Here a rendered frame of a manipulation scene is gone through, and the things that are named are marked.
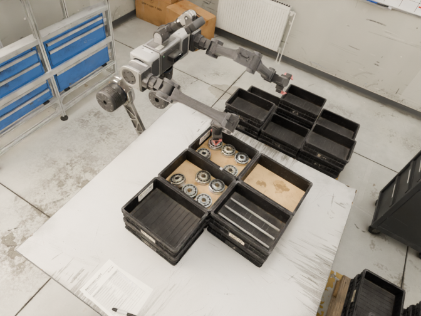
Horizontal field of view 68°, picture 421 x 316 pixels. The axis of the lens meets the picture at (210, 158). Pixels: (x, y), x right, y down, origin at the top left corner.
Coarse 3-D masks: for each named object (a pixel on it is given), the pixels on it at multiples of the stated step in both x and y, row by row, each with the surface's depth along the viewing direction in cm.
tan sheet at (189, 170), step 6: (186, 162) 211; (180, 168) 207; (186, 168) 208; (192, 168) 208; (198, 168) 209; (186, 174) 205; (192, 174) 205; (168, 180) 200; (186, 180) 202; (192, 180) 202; (198, 186) 200; (204, 186) 200; (216, 186) 201; (198, 192) 197; (204, 192) 197; (210, 192) 198; (216, 198) 196
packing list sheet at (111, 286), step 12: (108, 264) 175; (96, 276) 170; (108, 276) 171; (120, 276) 172; (132, 276) 173; (84, 288) 166; (96, 288) 166; (108, 288) 167; (120, 288) 168; (132, 288) 169; (144, 288) 169; (96, 300) 163; (108, 300) 164; (120, 300) 164; (132, 300) 165; (144, 300) 166; (108, 312) 160; (132, 312) 161
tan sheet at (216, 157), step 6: (204, 144) 223; (222, 144) 225; (210, 150) 220; (216, 150) 221; (216, 156) 217; (222, 156) 218; (216, 162) 214; (222, 162) 215; (228, 162) 215; (234, 162) 216; (240, 168) 213
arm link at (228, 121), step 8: (168, 80) 159; (176, 88) 159; (160, 96) 159; (168, 96) 160; (176, 96) 159; (184, 96) 158; (184, 104) 160; (192, 104) 157; (200, 104) 157; (200, 112) 158; (208, 112) 156; (216, 112) 155; (224, 112) 155; (216, 120) 155; (224, 120) 154; (232, 120) 157; (224, 128) 159; (232, 128) 160
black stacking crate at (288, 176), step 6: (258, 162) 217; (264, 162) 214; (270, 162) 210; (252, 168) 211; (270, 168) 214; (276, 168) 210; (282, 168) 207; (246, 174) 204; (276, 174) 214; (282, 174) 210; (288, 174) 207; (288, 180) 210; (294, 180) 206; (300, 180) 203; (300, 186) 207; (306, 186) 203
